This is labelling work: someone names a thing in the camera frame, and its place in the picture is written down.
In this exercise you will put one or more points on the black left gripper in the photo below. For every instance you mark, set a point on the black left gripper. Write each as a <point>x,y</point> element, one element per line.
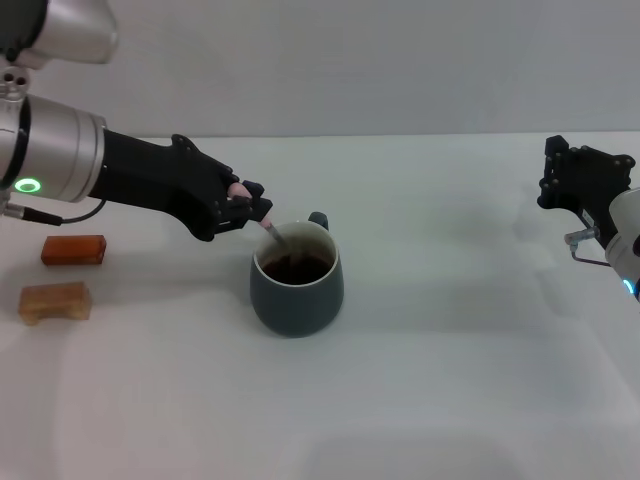
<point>165,185</point>

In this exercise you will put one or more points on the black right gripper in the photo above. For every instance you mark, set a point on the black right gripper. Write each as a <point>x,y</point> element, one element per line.
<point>590,205</point>

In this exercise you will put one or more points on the dark grey ceramic coffee cup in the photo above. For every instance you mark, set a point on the dark grey ceramic coffee cup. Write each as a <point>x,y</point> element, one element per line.
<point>295,310</point>

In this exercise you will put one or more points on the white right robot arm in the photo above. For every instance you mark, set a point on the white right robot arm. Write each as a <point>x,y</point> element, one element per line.
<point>634,290</point>

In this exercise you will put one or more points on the light wooden spoon rest block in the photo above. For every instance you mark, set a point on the light wooden spoon rest block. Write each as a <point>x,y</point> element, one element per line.
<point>55,302</point>

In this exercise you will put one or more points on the reddish brown wooden block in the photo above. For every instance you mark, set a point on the reddish brown wooden block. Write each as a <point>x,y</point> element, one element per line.
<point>75,250</point>

